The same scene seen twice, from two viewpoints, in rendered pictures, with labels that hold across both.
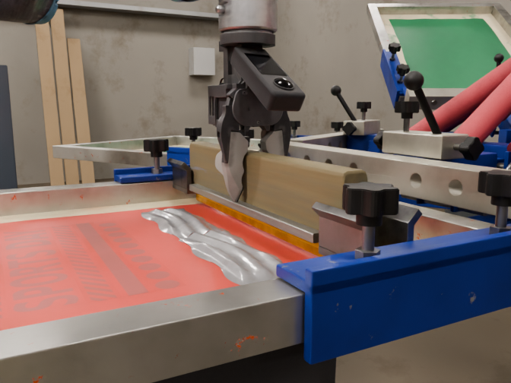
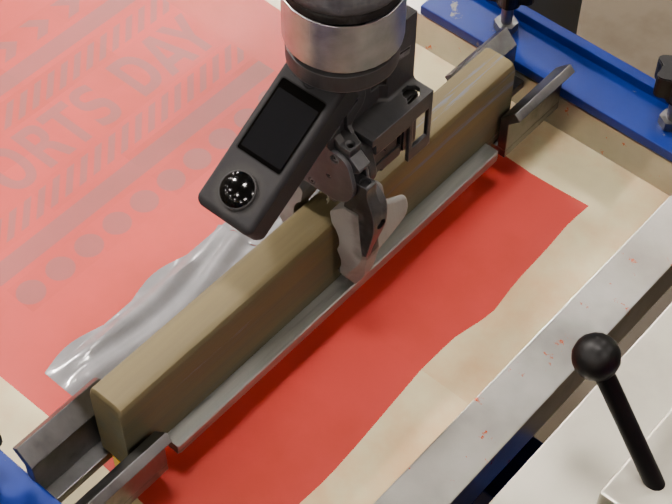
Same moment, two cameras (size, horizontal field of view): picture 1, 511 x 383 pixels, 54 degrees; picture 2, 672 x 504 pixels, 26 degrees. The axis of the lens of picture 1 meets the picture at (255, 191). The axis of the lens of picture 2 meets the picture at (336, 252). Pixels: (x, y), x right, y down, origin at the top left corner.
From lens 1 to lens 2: 1.02 m
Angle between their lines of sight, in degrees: 70
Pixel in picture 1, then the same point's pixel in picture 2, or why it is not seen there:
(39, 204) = not seen: outside the picture
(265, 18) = (307, 53)
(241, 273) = (77, 353)
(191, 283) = (40, 314)
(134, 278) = (41, 251)
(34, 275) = (22, 155)
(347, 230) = (56, 440)
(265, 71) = (253, 144)
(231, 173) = not seen: hidden behind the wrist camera
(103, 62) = not seen: outside the picture
